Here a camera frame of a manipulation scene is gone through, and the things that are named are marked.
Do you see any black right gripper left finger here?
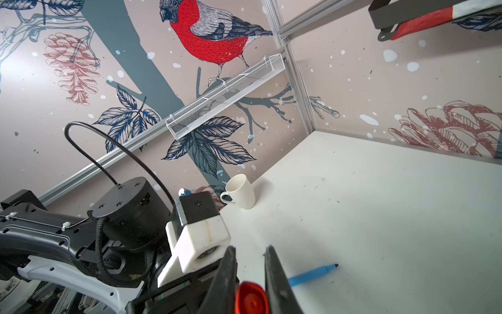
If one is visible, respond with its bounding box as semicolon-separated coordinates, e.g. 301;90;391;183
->
198;246;238;314

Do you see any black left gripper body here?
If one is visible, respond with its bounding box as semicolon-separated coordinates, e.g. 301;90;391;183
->
125;259;222;313

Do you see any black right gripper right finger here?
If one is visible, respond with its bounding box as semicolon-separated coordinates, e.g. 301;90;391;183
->
264;245;303;314

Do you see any blue marker pen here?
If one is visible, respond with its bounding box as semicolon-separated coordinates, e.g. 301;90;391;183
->
288;264;339;287

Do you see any red pen cap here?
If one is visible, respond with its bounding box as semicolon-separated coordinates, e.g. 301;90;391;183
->
234;281;270;314

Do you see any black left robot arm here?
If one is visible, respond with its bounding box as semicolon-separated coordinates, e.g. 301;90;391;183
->
1;177;231;313

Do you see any white ceramic mug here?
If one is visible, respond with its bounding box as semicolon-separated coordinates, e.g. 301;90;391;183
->
220;174;256;210

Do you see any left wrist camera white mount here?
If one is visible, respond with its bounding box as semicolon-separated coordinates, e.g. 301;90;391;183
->
157;191;231;288

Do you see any white wire mesh shelf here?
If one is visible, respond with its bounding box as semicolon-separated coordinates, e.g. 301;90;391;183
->
166;54;285;139

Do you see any aluminium frame crossbar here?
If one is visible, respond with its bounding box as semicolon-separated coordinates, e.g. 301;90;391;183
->
278;0;352;40

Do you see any black wire wall basket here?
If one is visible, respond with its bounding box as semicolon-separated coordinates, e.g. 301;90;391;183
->
368;1;464;42

